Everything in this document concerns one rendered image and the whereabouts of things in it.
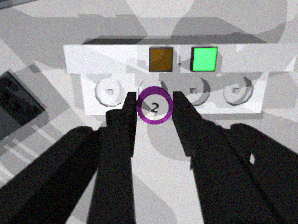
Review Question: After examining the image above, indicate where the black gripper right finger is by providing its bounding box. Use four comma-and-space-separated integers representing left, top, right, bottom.
172, 91, 298, 224

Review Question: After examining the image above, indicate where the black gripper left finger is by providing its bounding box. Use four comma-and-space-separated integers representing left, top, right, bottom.
0, 92, 137, 224

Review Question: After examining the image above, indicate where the white tray with round nests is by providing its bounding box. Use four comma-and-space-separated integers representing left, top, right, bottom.
63, 43, 298, 115

